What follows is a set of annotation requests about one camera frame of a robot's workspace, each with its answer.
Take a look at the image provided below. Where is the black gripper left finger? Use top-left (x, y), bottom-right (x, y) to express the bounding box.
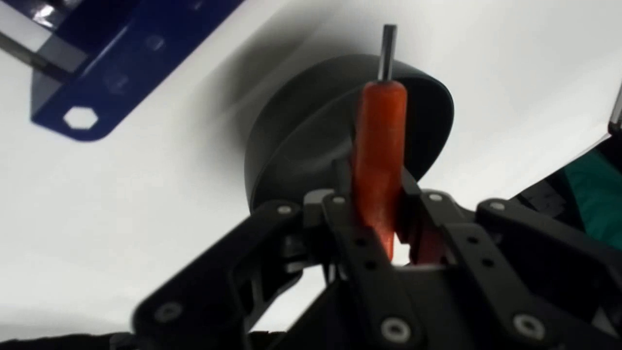
top-left (132, 193), bottom-right (424, 350)

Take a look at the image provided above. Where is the white paper sheet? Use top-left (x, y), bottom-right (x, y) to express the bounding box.
top-left (0, 0), bottom-right (622, 343)

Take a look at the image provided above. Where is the blue metal rack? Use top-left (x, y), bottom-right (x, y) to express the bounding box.
top-left (0, 0), bottom-right (245, 144)

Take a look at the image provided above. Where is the dark green fabric item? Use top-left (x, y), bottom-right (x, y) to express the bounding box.
top-left (517, 136), bottom-right (622, 255)

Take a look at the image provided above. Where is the orange-handled metal tool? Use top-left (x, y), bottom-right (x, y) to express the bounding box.
top-left (350, 24), bottom-right (410, 265)

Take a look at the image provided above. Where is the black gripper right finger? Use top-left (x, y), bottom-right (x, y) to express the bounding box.
top-left (397, 170), bottom-right (622, 350)

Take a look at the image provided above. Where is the black bowl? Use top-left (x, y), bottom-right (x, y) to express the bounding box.
top-left (243, 55), bottom-right (455, 218)

